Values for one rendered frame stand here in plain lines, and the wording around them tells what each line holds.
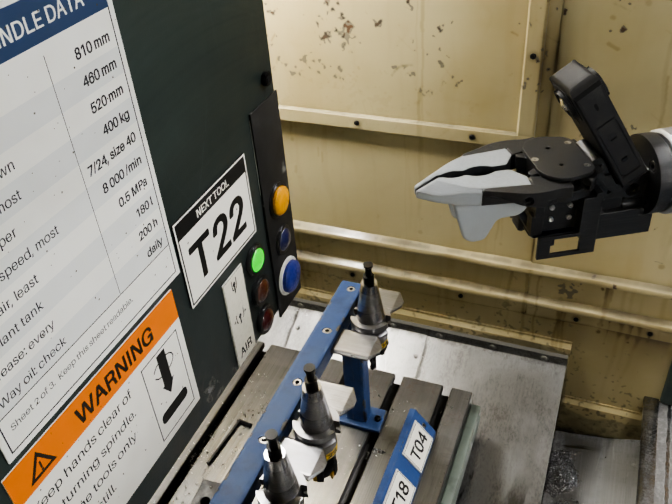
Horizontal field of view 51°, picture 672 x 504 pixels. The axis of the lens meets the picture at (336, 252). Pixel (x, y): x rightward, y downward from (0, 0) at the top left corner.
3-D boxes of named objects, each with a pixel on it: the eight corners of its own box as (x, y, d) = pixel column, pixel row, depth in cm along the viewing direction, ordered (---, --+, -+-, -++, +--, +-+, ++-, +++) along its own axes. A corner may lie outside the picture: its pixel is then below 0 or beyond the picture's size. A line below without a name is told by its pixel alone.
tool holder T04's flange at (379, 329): (359, 311, 116) (358, 299, 115) (395, 318, 114) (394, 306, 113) (346, 337, 112) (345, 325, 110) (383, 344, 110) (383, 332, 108)
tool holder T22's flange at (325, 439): (305, 410, 100) (304, 398, 99) (346, 420, 98) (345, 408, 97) (287, 445, 96) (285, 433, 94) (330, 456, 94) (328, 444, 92)
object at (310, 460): (333, 452, 93) (332, 448, 93) (317, 485, 89) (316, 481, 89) (284, 438, 96) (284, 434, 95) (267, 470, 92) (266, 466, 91)
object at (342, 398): (361, 392, 101) (361, 388, 101) (348, 419, 97) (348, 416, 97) (316, 380, 104) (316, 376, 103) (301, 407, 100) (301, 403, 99)
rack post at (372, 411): (388, 413, 137) (384, 296, 119) (379, 435, 133) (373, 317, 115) (340, 401, 140) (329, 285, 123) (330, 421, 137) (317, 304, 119)
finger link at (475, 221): (424, 258, 60) (529, 242, 61) (424, 199, 57) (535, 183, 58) (415, 237, 63) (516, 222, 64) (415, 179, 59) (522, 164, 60)
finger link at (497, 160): (415, 237, 63) (516, 222, 64) (415, 179, 59) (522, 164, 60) (407, 218, 65) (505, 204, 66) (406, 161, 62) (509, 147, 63)
